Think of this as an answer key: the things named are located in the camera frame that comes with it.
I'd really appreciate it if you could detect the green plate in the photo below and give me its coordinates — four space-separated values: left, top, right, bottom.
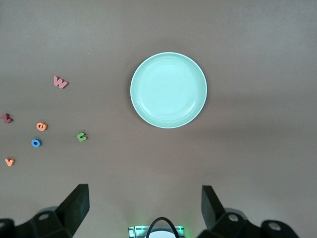
130 52 208 129

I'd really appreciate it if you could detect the brown table cover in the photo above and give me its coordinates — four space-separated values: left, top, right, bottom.
0 0 317 238

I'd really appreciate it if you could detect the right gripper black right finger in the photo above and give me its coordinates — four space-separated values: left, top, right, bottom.
198 185 302 238

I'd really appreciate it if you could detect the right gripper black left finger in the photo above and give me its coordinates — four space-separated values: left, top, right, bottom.
0 183 90 238

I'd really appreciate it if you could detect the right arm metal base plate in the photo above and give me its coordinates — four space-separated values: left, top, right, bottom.
128 225 185 238

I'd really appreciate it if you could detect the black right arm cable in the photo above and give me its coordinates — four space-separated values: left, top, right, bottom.
147 217 179 238

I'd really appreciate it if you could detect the pink foam letter w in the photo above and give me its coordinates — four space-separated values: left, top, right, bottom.
53 75 69 89

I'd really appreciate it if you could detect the red foam letter z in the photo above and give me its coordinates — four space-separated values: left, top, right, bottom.
0 113 14 124

